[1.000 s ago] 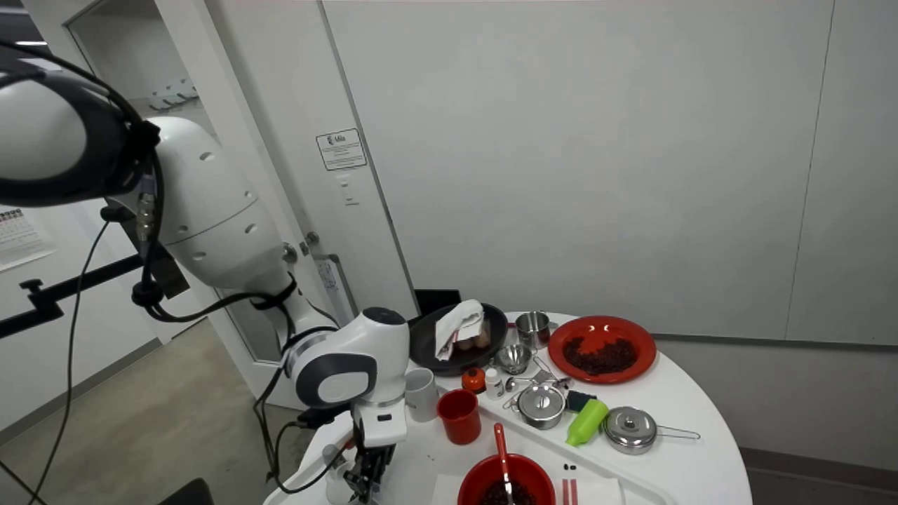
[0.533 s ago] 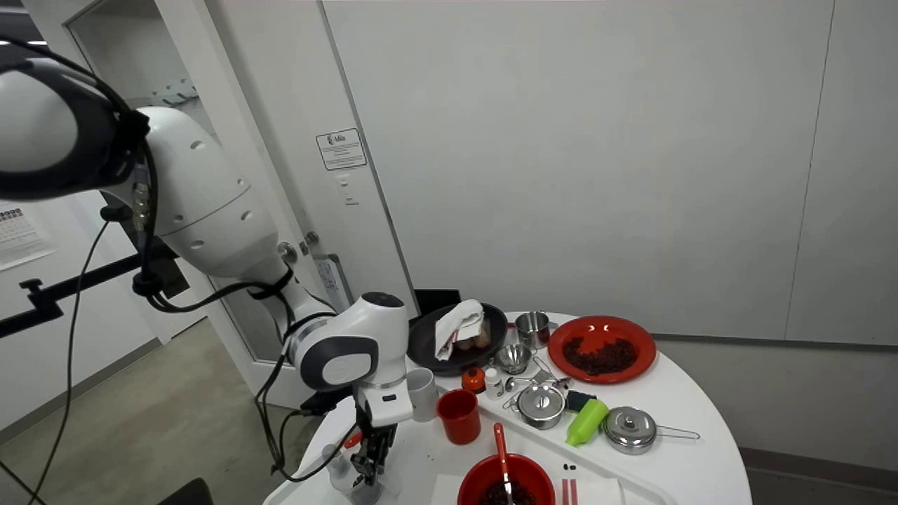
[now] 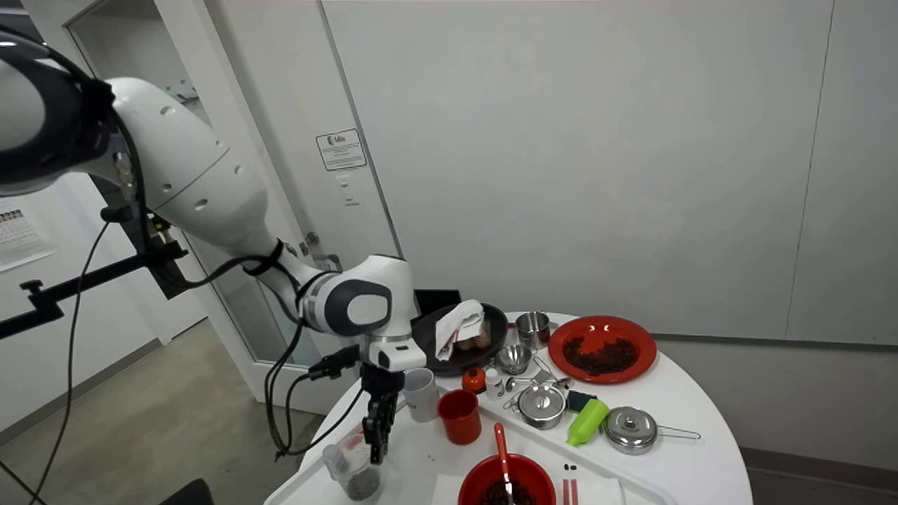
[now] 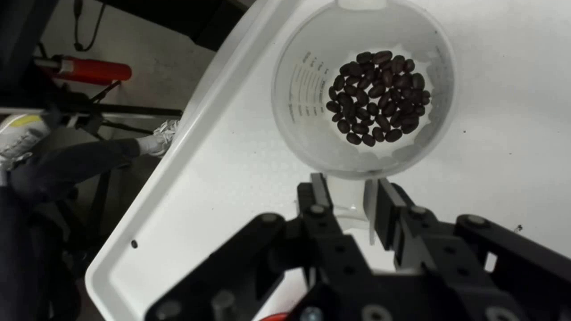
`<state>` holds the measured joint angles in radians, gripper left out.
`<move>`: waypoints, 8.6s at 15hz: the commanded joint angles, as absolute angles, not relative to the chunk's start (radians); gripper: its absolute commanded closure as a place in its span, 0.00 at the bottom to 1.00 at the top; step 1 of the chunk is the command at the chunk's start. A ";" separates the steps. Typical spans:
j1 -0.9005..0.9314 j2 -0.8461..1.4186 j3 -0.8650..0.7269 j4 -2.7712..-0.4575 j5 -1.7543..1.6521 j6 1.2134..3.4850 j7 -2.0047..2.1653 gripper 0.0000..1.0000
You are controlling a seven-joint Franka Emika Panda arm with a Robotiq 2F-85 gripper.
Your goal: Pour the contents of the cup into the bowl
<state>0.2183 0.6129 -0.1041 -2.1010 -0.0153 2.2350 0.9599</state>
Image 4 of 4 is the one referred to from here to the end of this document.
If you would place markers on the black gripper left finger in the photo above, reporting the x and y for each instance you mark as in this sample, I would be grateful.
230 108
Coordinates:
322 201

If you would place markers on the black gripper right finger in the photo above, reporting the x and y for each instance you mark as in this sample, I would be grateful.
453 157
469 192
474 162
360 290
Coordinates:
394 207

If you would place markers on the translucent plastic measuring cup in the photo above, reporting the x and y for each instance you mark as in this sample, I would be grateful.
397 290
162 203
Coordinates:
297 130

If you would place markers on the dark coffee beans pile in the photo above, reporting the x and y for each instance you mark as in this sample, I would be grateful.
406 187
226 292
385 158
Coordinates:
381 94

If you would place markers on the white yellow package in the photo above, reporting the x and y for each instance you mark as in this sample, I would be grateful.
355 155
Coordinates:
21 133

